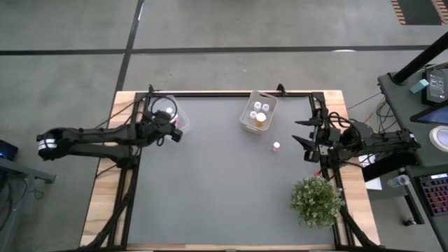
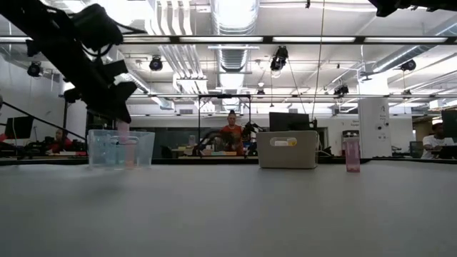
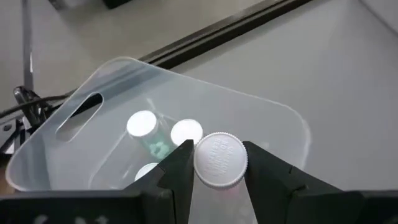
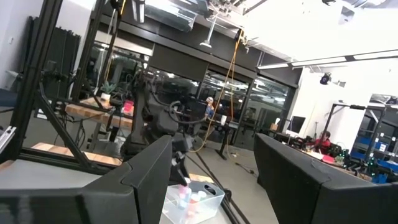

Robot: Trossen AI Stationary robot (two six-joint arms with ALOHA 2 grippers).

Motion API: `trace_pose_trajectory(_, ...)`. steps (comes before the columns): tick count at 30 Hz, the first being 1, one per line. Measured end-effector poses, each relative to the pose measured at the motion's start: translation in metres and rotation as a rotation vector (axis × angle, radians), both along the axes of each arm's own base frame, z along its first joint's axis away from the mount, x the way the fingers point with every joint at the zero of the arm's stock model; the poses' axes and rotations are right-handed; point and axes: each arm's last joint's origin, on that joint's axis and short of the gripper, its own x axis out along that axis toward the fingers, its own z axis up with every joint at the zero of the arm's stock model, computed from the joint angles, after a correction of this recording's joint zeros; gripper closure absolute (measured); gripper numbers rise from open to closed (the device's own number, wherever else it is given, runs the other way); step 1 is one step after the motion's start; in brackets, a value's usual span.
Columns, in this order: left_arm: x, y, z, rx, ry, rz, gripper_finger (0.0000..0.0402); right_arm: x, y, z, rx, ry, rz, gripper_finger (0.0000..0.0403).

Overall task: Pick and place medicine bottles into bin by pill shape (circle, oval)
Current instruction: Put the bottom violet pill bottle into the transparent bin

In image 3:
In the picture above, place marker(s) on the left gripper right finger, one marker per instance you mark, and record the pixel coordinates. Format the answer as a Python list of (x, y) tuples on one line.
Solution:
[(311, 205)]

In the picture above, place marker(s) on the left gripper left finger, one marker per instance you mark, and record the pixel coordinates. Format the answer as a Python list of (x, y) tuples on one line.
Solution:
[(109, 205)]

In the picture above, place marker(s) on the small orange medicine bottle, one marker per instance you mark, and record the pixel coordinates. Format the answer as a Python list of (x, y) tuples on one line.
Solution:
[(144, 172)]

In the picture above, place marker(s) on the green tinted medicine bottle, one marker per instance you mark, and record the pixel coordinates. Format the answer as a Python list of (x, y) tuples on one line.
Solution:
[(146, 127)]

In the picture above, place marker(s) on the clear bottle white pills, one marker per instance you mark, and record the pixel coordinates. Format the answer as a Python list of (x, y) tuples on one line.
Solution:
[(220, 160)]

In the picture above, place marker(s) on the blue tinted medicine bottle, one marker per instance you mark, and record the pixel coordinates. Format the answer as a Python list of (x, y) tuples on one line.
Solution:
[(186, 130)]

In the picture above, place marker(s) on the clear plastic bin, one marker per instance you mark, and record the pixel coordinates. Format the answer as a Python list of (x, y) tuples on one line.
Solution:
[(233, 105)]

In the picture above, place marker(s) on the black metal clamp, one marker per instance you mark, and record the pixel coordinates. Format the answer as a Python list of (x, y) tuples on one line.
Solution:
[(26, 102)]

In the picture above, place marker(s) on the grey metal pole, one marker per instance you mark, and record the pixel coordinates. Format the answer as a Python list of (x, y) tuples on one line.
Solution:
[(27, 43)]

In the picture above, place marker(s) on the black table frame rail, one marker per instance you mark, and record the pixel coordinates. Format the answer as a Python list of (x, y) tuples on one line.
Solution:
[(224, 31)]

